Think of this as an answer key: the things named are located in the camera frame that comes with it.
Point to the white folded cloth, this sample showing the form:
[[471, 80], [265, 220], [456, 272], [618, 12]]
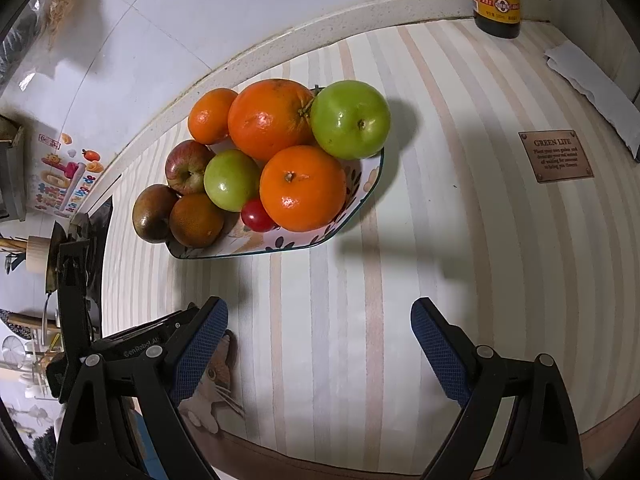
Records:
[[590, 85]]

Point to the red apple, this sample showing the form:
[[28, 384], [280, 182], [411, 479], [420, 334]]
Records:
[[185, 165]]

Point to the white floral deer plate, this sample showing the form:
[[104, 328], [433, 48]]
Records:
[[300, 240]]

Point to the large green apple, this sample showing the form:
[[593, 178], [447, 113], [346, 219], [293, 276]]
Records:
[[350, 120]]

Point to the colourful wall sticker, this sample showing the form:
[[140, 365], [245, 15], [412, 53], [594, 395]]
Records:
[[65, 175]]

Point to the striped cat print tablecloth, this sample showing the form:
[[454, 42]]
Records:
[[350, 310]]

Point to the metal box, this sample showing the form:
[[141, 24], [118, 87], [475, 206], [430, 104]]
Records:
[[12, 170]]

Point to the clear plastic bag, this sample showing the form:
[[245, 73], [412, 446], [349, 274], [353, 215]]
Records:
[[30, 50]]

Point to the red cherry tomato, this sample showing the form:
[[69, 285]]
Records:
[[255, 215]]

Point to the large orange with stem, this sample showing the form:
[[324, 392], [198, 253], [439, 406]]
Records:
[[270, 120]]

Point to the small orange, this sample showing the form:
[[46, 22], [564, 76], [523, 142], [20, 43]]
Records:
[[210, 117]]

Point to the brown round fruit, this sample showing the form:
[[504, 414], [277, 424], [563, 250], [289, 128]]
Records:
[[152, 215], [195, 220]]

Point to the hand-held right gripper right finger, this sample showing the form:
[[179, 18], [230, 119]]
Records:
[[440, 345]]

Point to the small green apple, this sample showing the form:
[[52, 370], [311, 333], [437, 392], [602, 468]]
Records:
[[230, 180]]

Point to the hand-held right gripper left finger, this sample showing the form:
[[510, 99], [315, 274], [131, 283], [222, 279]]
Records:
[[200, 350]]

